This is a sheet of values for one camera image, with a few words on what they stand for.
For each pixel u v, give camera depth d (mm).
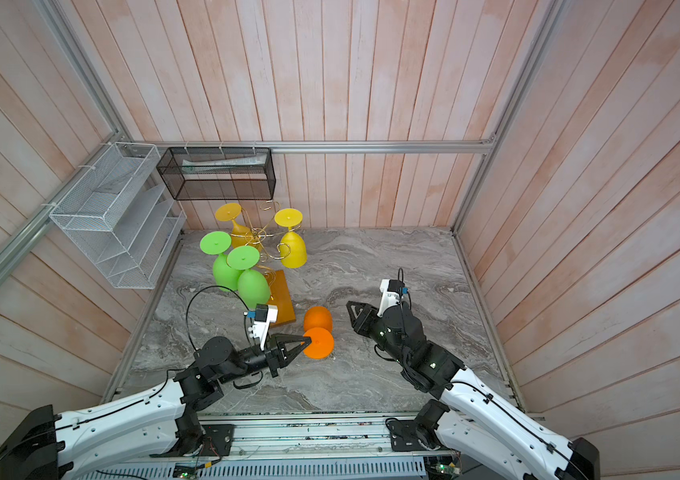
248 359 603
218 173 1034
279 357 611
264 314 612
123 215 734
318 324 734
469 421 608
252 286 733
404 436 731
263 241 750
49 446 412
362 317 648
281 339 621
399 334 515
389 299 649
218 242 720
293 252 856
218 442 730
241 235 777
